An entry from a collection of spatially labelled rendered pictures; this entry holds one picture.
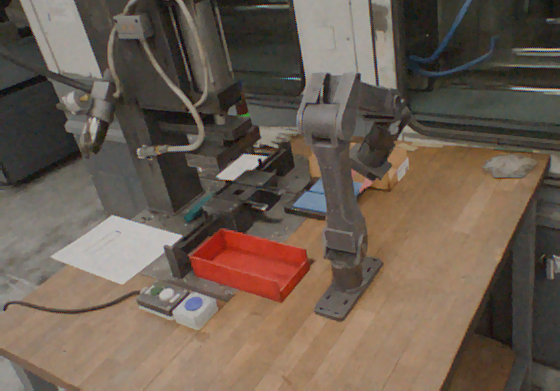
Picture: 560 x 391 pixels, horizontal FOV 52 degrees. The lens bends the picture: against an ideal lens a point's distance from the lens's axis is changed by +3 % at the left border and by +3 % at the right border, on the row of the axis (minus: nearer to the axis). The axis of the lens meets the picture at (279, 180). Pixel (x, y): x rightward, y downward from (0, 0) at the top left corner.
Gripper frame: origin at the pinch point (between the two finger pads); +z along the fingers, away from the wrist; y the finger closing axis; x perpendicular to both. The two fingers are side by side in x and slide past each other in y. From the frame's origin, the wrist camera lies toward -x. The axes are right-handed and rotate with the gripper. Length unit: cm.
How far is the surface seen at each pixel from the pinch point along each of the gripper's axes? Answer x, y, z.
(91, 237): 31, 55, 42
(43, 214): -62, 189, 220
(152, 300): 47, 20, 19
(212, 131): 13.0, 35.5, -0.7
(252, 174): 0.9, 27.1, 16.0
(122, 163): -62, 129, 127
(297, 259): 23.4, 0.2, 8.0
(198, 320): 47.4, 8.3, 13.4
